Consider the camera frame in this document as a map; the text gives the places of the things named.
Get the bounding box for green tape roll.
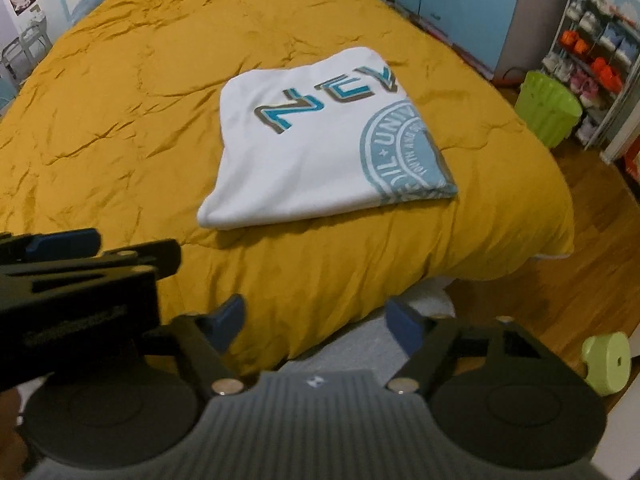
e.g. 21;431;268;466
582;332;631;396

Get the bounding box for mustard yellow quilt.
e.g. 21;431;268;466
1;0;575;374

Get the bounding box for shoe rack with shoes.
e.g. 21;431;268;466
540;0;639;148

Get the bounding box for green waste bin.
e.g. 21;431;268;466
514;70;582;148

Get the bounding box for grey metal stool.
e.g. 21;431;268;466
1;18;52;87

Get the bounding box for white Nevada sweatshirt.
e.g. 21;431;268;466
198;47;458;230

